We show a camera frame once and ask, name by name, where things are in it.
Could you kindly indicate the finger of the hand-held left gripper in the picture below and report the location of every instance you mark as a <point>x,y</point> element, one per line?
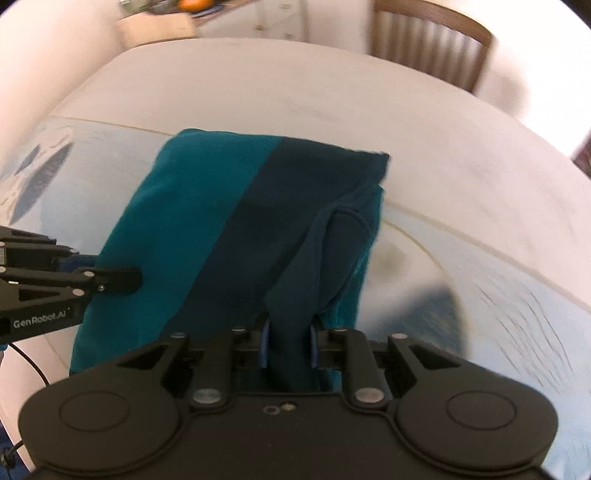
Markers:
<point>117,280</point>
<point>37,251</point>

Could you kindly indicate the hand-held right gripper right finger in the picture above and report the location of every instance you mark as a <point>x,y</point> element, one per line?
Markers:
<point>314,347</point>

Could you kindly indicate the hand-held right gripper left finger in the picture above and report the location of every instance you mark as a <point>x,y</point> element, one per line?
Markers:
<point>264,344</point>

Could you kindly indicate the teal two-tone knit sweater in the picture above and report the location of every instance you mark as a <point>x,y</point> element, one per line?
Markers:
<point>221,221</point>

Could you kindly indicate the light blue printed table mat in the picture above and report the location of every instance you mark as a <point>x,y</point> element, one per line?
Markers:
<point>461,300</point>

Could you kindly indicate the light wooden chair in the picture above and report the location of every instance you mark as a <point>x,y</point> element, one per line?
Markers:
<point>152,30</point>

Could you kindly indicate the orange fruit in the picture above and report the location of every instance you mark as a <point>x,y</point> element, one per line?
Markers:
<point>196,4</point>

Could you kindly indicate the white sideboard wooden top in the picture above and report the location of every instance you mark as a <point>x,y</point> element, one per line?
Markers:
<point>258,21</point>

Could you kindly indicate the dark wooden slatted chair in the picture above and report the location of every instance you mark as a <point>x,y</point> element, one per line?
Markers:
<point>429,41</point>

